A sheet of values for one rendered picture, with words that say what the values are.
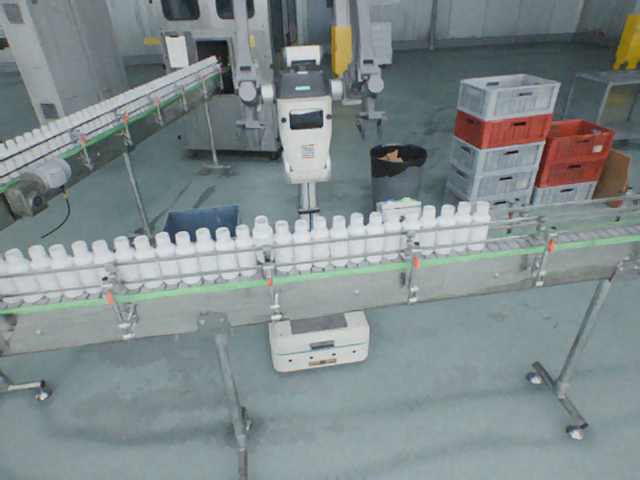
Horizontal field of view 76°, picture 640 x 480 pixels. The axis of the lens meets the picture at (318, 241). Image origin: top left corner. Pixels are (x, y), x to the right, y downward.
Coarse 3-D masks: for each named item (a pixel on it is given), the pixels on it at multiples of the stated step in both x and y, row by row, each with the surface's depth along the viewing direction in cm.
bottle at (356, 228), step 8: (352, 216) 129; (360, 216) 129; (352, 224) 129; (360, 224) 128; (352, 232) 128; (360, 232) 128; (352, 240) 130; (360, 240) 130; (352, 248) 132; (360, 248) 131
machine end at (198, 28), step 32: (160, 0) 417; (192, 0) 413; (224, 0) 408; (256, 0) 404; (288, 0) 486; (160, 32) 434; (192, 32) 431; (224, 32) 426; (256, 32) 419; (288, 32) 492; (192, 64) 446; (256, 64) 436; (224, 96) 457; (192, 128) 486; (224, 128) 480
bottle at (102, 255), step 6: (102, 240) 120; (96, 246) 119; (102, 246) 118; (96, 252) 118; (102, 252) 119; (108, 252) 120; (96, 258) 119; (102, 258) 119; (108, 258) 120; (114, 258) 122; (102, 270) 120; (102, 276) 122; (120, 276) 125; (102, 282) 123
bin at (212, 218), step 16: (208, 208) 183; (224, 208) 184; (176, 224) 185; (192, 224) 186; (208, 224) 187; (224, 224) 189; (240, 224) 182; (176, 240) 188; (192, 240) 190; (176, 336) 149
